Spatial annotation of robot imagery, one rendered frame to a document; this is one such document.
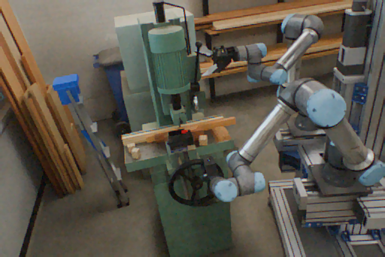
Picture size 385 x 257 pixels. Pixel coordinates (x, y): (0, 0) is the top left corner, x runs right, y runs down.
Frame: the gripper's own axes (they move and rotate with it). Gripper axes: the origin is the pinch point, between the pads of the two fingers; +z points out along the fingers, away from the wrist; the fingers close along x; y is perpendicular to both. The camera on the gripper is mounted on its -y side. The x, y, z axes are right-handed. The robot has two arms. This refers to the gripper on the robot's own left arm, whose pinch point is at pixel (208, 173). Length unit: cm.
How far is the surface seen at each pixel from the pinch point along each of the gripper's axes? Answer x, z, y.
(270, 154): 88, 145, 17
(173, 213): -19, 43, 27
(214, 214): 7, 48, 34
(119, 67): -43, 180, -98
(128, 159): -37.0, 23.1, -12.1
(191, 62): 7, 32, -60
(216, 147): 10.5, 22.3, -9.7
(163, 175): -20.5, 27.5, 0.4
